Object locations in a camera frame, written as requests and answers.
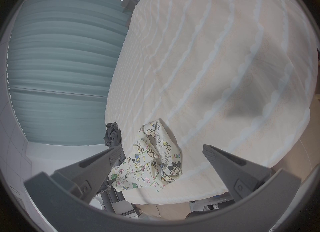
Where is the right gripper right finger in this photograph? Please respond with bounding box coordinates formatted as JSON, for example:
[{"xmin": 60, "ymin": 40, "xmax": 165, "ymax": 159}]
[{"xmin": 202, "ymin": 144, "xmax": 272, "ymax": 203}]

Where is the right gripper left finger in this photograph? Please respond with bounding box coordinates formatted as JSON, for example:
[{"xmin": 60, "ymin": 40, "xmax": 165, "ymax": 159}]
[{"xmin": 51, "ymin": 145, "xmax": 122, "ymax": 203}]

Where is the white printed pyjama top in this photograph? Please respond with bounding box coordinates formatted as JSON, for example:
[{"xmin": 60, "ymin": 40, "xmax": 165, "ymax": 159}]
[{"xmin": 108, "ymin": 119, "xmax": 182, "ymax": 193}]

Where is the bed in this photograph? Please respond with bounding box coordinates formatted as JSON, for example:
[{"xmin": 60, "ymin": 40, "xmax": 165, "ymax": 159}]
[{"xmin": 104, "ymin": 0, "xmax": 319, "ymax": 204}]

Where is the black garment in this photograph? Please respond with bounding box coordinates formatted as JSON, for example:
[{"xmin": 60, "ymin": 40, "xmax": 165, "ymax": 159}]
[{"xmin": 104, "ymin": 122, "xmax": 123, "ymax": 149}]

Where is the grey bedside table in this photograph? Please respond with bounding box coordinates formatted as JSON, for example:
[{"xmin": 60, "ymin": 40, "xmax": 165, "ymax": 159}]
[{"xmin": 122, "ymin": 0, "xmax": 141, "ymax": 20}]

